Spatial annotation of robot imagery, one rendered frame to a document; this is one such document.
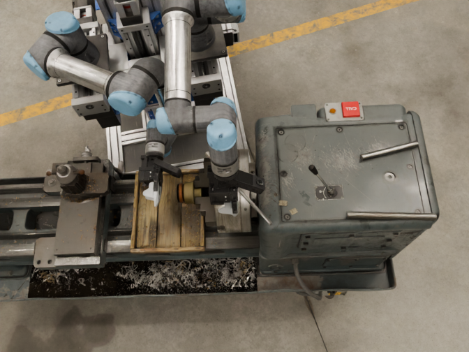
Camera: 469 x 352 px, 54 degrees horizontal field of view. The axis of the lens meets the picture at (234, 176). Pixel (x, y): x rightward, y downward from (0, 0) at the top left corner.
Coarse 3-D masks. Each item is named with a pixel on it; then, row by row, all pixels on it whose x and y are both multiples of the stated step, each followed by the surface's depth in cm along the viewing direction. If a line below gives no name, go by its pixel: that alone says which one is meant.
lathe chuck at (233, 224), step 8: (216, 208) 159; (240, 208) 160; (216, 216) 160; (224, 216) 160; (232, 216) 160; (240, 216) 160; (216, 224) 163; (224, 224) 163; (232, 224) 163; (240, 224) 163; (224, 232) 169; (232, 232) 169; (240, 232) 170
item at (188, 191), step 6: (180, 186) 172; (186, 186) 171; (192, 186) 170; (180, 192) 171; (186, 192) 170; (192, 192) 170; (198, 192) 171; (180, 198) 171; (186, 198) 171; (192, 198) 170
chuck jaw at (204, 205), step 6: (198, 198) 170; (204, 198) 170; (198, 204) 169; (204, 204) 169; (210, 204) 169; (204, 210) 168; (210, 210) 168; (210, 216) 166; (210, 222) 166; (222, 228) 167
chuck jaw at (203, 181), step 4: (204, 160) 167; (208, 160) 167; (204, 164) 166; (208, 164) 166; (200, 168) 171; (204, 168) 167; (200, 172) 169; (204, 172) 168; (196, 176) 173; (200, 176) 169; (204, 176) 169; (196, 180) 170; (200, 180) 170; (204, 180) 170; (208, 180) 170; (196, 184) 170; (200, 184) 170; (204, 184) 170; (208, 184) 170
